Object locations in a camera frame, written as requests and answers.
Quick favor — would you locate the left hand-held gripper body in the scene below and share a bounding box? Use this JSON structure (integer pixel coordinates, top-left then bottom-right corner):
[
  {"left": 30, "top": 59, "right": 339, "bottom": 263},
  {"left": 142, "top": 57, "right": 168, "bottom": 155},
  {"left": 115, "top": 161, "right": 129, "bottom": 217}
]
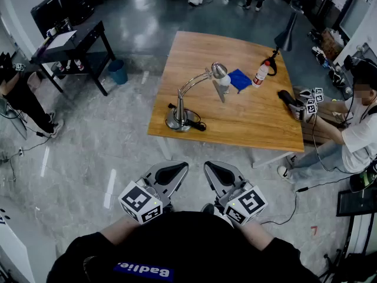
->
[{"left": 117, "top": 165, "right": 172, "bottom": 225}]

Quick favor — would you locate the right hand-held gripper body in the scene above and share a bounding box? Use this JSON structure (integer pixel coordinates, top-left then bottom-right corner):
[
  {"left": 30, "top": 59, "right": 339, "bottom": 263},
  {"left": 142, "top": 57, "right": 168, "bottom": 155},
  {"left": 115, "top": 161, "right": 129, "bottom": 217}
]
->
[{"left": 216, "top": 177, "right": 269, "bottom": 226}]

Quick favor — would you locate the silver desk lamp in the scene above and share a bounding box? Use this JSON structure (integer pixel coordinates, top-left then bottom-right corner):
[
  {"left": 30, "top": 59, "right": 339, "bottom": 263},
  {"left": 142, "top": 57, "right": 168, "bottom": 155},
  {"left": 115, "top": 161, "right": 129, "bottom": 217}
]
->
[{"left": 165, "top": 61, "right": 229, "bottom": 133}]

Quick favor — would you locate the person's left forearm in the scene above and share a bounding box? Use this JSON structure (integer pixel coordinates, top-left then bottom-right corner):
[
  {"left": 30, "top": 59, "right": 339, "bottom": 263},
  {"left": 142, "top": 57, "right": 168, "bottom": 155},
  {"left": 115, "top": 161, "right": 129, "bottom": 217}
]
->
[{"left": 99, "top": 215, "right": 140, "bottom": 246}]

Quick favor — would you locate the person's right forearm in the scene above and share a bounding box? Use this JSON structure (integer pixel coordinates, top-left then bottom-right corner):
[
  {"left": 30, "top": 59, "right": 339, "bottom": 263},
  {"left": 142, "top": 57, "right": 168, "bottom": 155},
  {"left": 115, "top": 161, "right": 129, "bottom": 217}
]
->
[{"left": 235, "top": 216, "right": 275, "bottom": 252}]

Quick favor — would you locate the black cone clamp lamp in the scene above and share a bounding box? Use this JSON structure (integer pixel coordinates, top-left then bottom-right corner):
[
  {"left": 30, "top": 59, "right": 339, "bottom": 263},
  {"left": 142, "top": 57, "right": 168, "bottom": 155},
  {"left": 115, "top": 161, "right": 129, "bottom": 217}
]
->
[{"left": 261, "top": 12, "right": 298, "bottom": 77}]

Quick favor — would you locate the white table leg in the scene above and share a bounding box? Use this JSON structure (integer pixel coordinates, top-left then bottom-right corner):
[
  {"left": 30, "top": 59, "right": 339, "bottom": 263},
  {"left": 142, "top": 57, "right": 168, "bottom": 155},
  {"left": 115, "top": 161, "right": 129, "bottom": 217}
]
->
[
  {"left": 156, "top": 136, "right": 173, "bottom": 161},
  {"left": 252, "top": 151, "right": 295, "bottom": 169}
]

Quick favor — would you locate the person's black shirt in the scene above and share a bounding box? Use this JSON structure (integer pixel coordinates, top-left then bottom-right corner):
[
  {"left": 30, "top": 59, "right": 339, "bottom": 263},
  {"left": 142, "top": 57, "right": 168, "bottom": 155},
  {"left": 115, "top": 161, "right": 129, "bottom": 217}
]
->
[{"left": 46, "top": 210, "right": 322, "bottom": 283}]

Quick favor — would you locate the large metal binder clip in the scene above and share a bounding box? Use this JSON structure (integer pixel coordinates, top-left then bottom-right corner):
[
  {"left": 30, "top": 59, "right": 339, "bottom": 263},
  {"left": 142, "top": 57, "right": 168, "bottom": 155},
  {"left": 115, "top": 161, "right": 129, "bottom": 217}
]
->
[{"left": 211, "top": 80, "right": 230, "bottom": 104}]

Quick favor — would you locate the blue cloth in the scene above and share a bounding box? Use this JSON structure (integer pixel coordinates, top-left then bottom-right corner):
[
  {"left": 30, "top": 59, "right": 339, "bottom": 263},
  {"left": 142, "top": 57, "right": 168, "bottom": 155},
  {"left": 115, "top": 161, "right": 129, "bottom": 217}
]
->
[{"left": 227, "top": 68, "right": 253, "bottom": 94}]

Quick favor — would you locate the clear plastic water bottle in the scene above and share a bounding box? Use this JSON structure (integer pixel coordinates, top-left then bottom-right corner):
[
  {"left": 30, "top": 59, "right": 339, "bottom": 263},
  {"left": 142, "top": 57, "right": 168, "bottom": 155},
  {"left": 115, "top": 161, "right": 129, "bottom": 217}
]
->
[{"left": 252, "top": 60, "right": 271, "bottom": 88}]

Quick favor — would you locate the black equipment stand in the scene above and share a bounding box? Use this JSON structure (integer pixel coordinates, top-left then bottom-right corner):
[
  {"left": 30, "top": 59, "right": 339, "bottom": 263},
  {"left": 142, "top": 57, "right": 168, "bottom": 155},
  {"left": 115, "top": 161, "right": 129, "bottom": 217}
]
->
[{"left": 319, "top": 187, "right": 377, "bottom": 283}]

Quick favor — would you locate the low wooden bench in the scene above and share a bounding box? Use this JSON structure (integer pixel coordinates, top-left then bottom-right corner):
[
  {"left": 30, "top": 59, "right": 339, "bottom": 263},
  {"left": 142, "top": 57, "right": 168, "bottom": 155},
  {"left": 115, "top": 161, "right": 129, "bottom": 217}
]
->
[{"left": 293, "top": 85, "right": 356, "bottom": 146}]

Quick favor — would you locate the blue trash bin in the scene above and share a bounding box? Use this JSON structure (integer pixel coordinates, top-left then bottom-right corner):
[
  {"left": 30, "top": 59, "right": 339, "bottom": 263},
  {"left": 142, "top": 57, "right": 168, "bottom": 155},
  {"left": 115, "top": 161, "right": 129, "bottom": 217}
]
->
[{"left": 107, "top": 59, "right": 129, "bottom": 85}]

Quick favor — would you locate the white machine housing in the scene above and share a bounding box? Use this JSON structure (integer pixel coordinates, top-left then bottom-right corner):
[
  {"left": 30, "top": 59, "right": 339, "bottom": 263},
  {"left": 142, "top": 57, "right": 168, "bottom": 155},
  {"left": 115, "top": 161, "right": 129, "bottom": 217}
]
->
[{"left": 0, "top": 208, "right": 37, "bottom": 283}]

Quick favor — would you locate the black side table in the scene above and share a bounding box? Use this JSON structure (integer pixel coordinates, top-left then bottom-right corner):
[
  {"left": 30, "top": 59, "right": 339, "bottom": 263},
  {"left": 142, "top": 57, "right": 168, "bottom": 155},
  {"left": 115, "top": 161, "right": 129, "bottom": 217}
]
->
[{"left": 30, "top": 21, "right": 117, "bottom": 97}]

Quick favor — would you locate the brown cardboard box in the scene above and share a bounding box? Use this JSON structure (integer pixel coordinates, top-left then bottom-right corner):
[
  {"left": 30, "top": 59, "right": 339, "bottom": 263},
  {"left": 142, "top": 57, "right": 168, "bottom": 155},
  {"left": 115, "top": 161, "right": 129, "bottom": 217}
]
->
[{"left": 320, "top": 28, "right": 345, "bottom": 61}]

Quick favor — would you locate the white paper sheet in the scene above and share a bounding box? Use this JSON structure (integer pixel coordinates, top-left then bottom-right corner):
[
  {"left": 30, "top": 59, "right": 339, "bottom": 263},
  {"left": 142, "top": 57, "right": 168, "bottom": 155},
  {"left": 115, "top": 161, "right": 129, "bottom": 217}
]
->
[{"left": 45, "top": 30, "right": 78, "bottom": 51}]

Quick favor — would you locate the black floor cable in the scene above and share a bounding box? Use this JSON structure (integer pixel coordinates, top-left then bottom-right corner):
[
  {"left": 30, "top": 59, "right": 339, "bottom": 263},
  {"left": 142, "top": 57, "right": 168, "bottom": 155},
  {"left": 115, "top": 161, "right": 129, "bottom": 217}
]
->
[
  {"left": 260, "top": 174, "right": 353, "bottom": 226},
  {"left": 0, "top": 128, "right": 58, "bottom": 183}
]

